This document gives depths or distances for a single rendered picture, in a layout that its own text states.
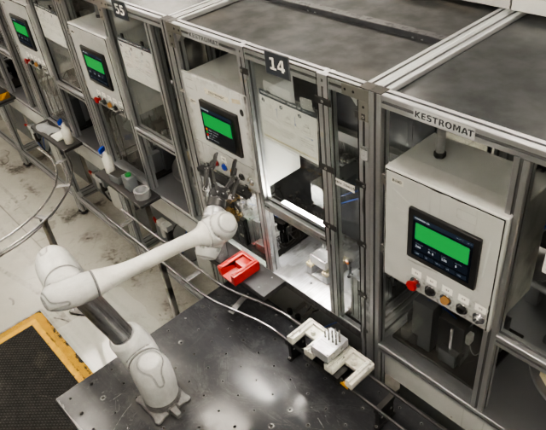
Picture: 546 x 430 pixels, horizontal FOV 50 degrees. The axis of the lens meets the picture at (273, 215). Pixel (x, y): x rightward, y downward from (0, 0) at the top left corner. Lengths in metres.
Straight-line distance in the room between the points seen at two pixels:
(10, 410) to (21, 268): 1.32
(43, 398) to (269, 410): 1.68
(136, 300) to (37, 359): 0.72
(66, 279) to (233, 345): 0.98
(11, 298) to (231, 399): 2.37
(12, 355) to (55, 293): 2.06
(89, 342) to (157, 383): 1.57
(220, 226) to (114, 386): 1.07
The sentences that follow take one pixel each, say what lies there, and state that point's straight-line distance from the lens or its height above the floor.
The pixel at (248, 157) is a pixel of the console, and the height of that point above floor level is 1.54.
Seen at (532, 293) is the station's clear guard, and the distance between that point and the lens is 1.86.
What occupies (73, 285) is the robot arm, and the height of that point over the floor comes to 1.48.
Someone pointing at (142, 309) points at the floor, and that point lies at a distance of 4.12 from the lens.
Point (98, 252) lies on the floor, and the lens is 4.69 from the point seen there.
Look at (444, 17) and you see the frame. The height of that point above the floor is 2.01.
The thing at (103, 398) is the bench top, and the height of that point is 0.68.
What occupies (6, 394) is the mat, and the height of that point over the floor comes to 0.01.
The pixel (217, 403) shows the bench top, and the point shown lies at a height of 0.68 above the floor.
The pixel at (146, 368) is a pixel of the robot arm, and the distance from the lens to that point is 2.51.
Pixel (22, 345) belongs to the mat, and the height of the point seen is 0.01.
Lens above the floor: 2.84
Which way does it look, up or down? 38 degrees down
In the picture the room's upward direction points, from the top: 7 degrees counter-clockwise
